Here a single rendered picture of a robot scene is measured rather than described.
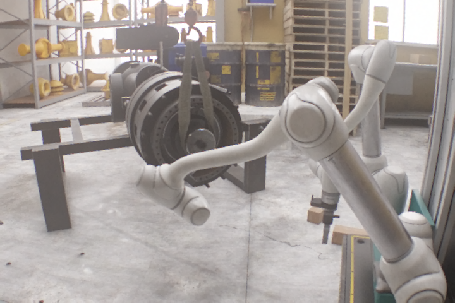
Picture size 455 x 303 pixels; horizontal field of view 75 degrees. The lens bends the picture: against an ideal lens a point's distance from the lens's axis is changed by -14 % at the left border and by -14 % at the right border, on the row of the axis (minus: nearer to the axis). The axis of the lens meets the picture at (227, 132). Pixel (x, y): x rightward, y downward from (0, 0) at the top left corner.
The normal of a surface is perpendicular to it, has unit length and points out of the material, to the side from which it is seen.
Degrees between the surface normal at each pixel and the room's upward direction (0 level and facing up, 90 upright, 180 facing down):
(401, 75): 90
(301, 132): 81
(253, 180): 90
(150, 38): 90
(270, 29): 90
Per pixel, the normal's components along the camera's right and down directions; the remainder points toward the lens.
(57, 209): 0.46, 0.22
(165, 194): 0.20, 0.48
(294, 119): -0.28, 0.18
